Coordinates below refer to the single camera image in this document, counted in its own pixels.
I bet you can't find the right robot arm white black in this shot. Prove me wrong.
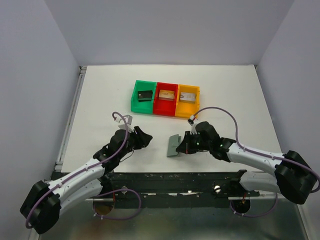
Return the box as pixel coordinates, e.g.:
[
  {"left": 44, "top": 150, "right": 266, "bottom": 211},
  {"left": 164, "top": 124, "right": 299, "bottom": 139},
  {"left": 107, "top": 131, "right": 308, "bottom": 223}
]
[{"left": 176, "top": 121, "right": 317, "bottom": 205}]

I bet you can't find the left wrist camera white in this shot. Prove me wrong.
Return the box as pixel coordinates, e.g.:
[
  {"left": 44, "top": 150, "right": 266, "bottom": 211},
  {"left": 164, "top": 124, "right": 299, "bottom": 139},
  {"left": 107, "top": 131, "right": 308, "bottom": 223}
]
[{"left": 116, "top": 114, "right": 134, "bottom": 133}]

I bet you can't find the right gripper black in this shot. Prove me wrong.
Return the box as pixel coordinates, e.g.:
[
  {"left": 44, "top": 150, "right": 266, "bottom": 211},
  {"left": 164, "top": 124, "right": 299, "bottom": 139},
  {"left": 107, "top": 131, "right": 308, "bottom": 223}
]
[{"left": 176, "top": 130, "right": 212, "bottom": 154}]

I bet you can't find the red plastic bin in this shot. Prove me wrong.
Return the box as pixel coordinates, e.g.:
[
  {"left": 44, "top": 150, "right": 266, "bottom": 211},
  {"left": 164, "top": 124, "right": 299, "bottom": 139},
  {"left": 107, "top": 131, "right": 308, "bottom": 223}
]
[{"left": 152, "top": 82, "right": 179, "bottom": 117}]

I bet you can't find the sage green card holder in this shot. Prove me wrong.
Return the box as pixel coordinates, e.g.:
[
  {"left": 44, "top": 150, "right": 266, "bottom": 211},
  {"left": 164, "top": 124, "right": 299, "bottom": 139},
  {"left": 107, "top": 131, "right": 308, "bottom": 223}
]
[{"left": 166, "top": 134, "right": 181, "bottom": 158}]

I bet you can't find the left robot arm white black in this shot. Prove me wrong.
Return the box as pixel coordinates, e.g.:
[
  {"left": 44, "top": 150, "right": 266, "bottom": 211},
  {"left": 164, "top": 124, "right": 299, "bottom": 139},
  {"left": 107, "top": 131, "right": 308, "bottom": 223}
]
[{"left": 20, "top": 126, "right": 153, "bottom": 234}]

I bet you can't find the tan card stack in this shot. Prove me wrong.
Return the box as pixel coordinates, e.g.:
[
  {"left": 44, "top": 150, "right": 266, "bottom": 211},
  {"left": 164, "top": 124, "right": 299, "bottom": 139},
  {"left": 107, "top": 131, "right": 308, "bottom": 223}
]
[{"left": 158, "top": 89, "right": 175, "bottom": 101}]

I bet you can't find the green plastic bin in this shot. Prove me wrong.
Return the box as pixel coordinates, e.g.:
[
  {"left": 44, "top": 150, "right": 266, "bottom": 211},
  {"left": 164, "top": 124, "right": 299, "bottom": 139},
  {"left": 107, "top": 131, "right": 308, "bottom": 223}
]
[{"left": 130, "top": 80, "right": 157, "bottom": 114}]

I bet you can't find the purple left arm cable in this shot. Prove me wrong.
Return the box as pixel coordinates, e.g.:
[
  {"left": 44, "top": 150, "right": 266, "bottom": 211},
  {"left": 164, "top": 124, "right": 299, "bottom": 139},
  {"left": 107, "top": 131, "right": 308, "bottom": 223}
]
[{"left": 24, "top": 111, "right": 132, "bottom": 230}]

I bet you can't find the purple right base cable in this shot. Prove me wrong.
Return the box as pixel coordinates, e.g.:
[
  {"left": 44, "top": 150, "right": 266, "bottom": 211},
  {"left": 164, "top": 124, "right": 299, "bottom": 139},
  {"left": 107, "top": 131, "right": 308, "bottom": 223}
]
[{"left": 229, "top": 192, "right": 279, "bottom": 218}]

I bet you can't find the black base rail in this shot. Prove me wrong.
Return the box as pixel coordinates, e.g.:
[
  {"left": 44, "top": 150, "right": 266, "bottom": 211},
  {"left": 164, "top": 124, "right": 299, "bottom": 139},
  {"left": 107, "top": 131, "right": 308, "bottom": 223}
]
[{"left": 93, "top": 170, "right": 260, "bottom": 209}]

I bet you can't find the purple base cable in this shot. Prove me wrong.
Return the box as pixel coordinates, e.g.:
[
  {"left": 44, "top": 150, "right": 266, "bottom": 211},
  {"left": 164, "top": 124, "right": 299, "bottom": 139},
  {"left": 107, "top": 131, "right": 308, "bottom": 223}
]
[
  {"left": 229, "top": 192, "right": 279, "bottom": 218},
  {"left": 93, "top": 188, "right": 142, "bottom": 221}
]

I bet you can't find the aluminium frame rail left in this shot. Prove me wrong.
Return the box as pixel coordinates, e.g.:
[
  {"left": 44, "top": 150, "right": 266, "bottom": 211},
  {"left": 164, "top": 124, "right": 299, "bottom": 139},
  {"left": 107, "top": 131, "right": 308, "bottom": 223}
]
[{"left": 54, "top": 65, "right": 88, "bottom": 172}]

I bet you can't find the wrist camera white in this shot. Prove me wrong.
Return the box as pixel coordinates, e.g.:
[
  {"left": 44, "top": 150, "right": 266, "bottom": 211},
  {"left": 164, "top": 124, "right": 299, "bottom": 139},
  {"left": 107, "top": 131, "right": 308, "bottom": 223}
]
[
  {"left": 187, "top": 115, "right": 199, "bottom": 135},
  {"left": 116, "top": 114, "right": 134, "bottom": 133}
]

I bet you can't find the black card stack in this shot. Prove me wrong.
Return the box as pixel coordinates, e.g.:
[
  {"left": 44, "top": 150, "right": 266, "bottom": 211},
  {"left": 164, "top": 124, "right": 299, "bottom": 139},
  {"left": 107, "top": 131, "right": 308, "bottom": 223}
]
[{"left": 137, "top": 90, "right": 153, "bottom": 102}]

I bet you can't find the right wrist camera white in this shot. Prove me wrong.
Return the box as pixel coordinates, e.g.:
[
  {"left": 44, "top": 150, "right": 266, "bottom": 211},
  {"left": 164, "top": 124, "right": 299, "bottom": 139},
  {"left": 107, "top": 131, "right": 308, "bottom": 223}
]
[{"left": 187, "top": 115, "right": 199, "bottom": 135}]

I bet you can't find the yellow plastic bin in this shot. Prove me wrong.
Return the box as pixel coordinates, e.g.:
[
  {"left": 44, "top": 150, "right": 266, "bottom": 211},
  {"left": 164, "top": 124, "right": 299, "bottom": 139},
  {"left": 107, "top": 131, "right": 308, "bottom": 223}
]
[{"left": 174, "top": 84, "right": 200, "bottom": 119}]

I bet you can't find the silver card stack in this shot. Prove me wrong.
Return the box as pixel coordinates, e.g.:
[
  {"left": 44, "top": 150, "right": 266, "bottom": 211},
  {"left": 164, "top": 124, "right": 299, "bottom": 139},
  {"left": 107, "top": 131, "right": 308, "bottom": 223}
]
[{"left": 179, "top": 92, "right": 197, "bottom": 103}]

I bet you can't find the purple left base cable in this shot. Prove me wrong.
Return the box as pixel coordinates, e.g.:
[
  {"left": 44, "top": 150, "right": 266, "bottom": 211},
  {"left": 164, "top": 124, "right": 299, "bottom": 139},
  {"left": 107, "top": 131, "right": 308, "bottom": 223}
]
[{"left": 93, "top": 188, "right": 142, "bottom": 221}]

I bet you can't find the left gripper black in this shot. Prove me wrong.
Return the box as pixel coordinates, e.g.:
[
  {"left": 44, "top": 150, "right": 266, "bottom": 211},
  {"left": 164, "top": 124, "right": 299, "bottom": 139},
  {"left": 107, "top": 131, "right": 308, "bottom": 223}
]
[{"left": 118, "top": 125, "right": 153, "bottom": 160}]

